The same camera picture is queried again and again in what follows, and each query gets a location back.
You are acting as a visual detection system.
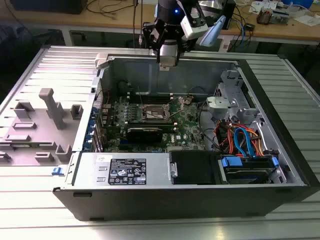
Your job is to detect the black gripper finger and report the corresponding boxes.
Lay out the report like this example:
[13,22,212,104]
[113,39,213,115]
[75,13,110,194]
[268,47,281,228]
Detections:
[167,24,187,68]
[141,21,166,64]

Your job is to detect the silver CPU plate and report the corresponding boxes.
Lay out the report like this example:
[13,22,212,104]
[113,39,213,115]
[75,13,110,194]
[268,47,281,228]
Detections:
[159,55,177,71]

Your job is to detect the RAM slot white clips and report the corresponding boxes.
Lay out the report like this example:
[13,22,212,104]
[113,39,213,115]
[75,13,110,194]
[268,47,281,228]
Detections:
[126,91,174,96]
[126,96,174,100]
[125,122,176,126]

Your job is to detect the CPU socket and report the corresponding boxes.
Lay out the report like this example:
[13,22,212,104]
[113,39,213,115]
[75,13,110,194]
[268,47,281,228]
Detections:
[141,103,173,123]

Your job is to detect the tall black box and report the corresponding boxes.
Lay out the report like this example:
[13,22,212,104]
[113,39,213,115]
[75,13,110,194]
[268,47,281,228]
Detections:
[221,0,237,31]

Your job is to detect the silver metal drive cage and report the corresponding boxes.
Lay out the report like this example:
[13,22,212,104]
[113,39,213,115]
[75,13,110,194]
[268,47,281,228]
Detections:
[214,69,263,118]

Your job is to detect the wooden desk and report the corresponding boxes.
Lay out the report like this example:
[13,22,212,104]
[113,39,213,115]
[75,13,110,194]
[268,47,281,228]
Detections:
[0,0,320,47]

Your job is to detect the green motherboard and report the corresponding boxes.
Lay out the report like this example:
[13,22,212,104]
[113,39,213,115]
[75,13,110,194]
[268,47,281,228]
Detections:
[99,95,209,154]

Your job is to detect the copper coil device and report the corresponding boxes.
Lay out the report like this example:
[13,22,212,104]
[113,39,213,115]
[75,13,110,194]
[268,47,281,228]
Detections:
[257,6,274,25]

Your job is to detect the black graphics card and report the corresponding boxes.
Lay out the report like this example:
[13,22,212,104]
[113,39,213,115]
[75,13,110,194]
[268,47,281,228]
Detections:
[125,126,164,144]

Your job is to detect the grey electronic device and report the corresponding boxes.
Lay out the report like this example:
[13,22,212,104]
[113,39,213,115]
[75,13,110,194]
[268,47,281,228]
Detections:
[271,7,292,25]

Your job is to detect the wide black box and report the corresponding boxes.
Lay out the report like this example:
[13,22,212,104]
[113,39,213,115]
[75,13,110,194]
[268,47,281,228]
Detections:
[9,0,88,15]

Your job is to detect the white paper sheet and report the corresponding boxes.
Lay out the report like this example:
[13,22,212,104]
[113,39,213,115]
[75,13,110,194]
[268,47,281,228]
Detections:
[292,14,320,27]

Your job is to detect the grey plastic parts rack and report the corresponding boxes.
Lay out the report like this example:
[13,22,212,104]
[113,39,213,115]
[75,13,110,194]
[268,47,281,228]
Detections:
[0,87,85,167]

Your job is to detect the silver power supply with label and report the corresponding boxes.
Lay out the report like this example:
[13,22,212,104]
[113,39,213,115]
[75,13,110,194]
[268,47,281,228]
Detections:
[65,151,174,187]

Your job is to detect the hard disk in blue carrier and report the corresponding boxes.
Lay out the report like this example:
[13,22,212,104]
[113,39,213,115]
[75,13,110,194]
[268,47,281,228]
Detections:
[217,154,281,185]

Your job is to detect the black PC case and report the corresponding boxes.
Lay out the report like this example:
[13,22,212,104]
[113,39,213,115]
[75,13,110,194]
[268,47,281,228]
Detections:
[51,49,320,222]

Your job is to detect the blue plastic clip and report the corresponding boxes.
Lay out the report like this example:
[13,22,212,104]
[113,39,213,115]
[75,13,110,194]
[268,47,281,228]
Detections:
[51,166,65,177]

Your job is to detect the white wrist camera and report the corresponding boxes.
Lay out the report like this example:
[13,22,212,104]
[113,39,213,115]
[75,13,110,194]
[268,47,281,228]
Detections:
[179,4,209,41]

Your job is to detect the silver metal bracket box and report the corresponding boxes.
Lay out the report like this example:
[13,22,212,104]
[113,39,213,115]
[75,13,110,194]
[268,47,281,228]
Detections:
[206,96,231,117]

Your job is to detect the blue flat wire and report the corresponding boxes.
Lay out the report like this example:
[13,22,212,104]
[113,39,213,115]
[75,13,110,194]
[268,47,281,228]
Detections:
[233,126,256,158]

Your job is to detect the orange wire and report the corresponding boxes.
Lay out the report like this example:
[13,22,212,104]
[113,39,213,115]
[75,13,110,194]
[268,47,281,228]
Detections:
[214,119,266,158]

